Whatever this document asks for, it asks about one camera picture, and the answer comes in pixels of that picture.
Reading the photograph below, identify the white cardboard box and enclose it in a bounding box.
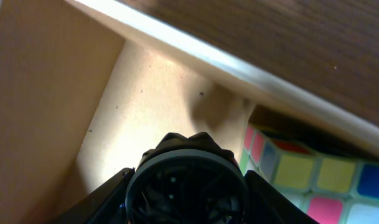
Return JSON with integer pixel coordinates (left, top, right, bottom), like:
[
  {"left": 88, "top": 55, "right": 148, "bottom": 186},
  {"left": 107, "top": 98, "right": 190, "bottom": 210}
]
[{"left": 0, "top": 1, "right": 379, "bottom": 223}]

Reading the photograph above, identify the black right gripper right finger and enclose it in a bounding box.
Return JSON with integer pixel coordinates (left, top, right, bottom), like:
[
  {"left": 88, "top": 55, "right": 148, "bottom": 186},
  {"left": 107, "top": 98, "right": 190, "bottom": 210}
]
[{"left": 244, "top": 170, "right": 317, "bottom": 224}]

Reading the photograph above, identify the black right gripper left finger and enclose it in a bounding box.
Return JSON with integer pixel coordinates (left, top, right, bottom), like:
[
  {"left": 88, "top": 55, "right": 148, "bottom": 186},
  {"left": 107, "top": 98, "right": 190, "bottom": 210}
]
[{"left": 49, "top": 168, "right": 135, "bottom": 224}]

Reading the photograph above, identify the colourful puzzle cube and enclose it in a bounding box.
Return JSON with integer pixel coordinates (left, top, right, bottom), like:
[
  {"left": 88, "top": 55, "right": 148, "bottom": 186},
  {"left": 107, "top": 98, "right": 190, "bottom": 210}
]
[{"left": 240, "top": 124, "right": 379, "bottom": 223}]

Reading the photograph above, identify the black round lens cap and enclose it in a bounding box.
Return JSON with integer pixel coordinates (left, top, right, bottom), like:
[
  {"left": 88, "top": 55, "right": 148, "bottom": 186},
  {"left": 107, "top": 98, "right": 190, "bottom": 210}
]
[{"left": 125, "top": 132, "right": 249, "bottom": 224}]

